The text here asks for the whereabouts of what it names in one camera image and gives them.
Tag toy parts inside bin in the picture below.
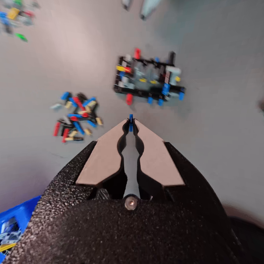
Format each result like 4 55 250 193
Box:
0 218 23 253

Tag black toy brick gear assembly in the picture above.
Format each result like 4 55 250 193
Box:
113 48 185 106

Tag pile of toy connector pins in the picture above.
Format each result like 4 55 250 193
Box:
50 92 103 143

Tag blue plastic bin with tag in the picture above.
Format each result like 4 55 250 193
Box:
0 195 42 264

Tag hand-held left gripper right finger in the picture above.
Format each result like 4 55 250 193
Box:
133 119 185 187

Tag heap of mixed toy parts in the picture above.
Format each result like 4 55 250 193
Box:
0 0 41 35

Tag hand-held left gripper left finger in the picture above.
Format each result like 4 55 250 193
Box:
75 119 130 185

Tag grey desk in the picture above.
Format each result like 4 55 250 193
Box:
0 0 264 227

